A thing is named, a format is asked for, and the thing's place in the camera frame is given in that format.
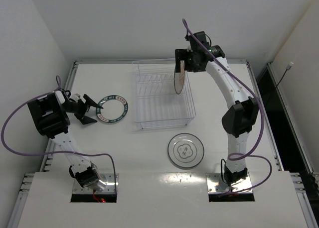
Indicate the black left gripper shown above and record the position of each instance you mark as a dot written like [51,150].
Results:
[81,109]

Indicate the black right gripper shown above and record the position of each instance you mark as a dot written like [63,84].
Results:
[180,59]

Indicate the orange sunburst plate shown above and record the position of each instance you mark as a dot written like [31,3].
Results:
[179,77]

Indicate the dark green ring plate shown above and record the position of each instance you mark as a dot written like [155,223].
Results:
[113,109]

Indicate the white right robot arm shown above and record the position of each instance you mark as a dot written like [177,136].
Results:
[242,108]

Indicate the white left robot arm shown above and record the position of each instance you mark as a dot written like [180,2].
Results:
[49,114]

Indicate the white plate green rim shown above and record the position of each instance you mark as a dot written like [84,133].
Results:
[185,151]

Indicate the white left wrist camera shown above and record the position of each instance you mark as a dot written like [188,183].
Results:
[75,97]

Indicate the white wire dish rack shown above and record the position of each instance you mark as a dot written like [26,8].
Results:
[156,103]

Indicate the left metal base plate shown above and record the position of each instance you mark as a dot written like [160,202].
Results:
[106,185]

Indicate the metal base plate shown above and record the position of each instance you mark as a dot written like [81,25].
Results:
[216,186]
[106,185]

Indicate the black cable white connector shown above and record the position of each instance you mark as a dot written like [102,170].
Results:
[288,67]

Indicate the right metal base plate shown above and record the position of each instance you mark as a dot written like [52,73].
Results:
[216,186]

